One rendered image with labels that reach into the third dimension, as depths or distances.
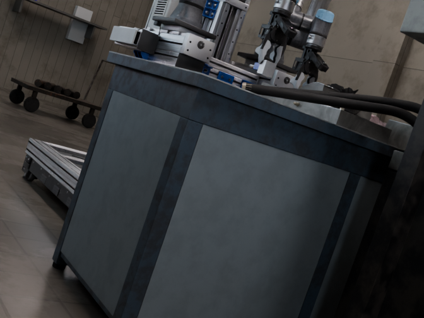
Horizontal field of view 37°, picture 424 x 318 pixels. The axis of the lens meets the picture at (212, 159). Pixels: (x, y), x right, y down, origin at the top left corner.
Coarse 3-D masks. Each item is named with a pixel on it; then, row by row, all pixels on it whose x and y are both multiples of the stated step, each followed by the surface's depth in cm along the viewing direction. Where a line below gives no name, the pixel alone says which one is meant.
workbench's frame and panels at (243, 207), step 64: (128, 64) 208; (128, 128) 201; (192, 128) 171; (256, 128) 181; (320, 128) 191; (128, 192) 189; (192, 192) 176; (256, 192) 187; (320, 192) 200; (64, 256) 220; (128, 256) 179; (192, 256) 181; (256, 256) 193; (320, 256) 206
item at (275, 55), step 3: (276, 45) 236; (279, 45) 235; (276, 48) 234; (279, 48) 234; (282, 48) 235; (273, 51) 238; (276, 51) 234; (279, 51) 235; (270, 54) 240; (273, 54) 238; (276, 54) 235; (279, 54) 235; (270, 57) 240; (273, 57) 236; (276, 57) 235; (279, 57) 235; (273, 60) 236; (276, 60) 235; (279, 60) 236; (276, 63) 236
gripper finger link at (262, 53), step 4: (268, 40) 231; (268, 44) 232; (256, 48) 236; (260, 48) 234; (264, 48) 231; (268, 48) 232; (256, 52) 235; (260, 52) 232; (264, 52) 232; (260, 56) 232; (260, 60) 232
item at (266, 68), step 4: (264, 60) 232; (252, 64) 242; (256, 64) 236; (260, 64) 233; (264, 64) 231; (268, 64) 232; (272, 64) 232; (276, 64) 233; (256, 68) 236; (260, 68) 233; (264, 68) 231; (268, 68) 232; (272, 68) 233; (260, 72) 232; (264, 72) 231; (268, 72) 232; (272, 72) 233; (268, 76) 233; (272, 76) 234
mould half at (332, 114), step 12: (264, 84) 250; (312, 84) 225; (264, 96) 248; (300, 108) 228; (312, 108) 222; (324, 108) 217; (336, 108) 224; (336, 120) 211; (348, 120) 213; (360, 120) 215; (360, 132) 217; (372, 132) 219; (384, 132) 222
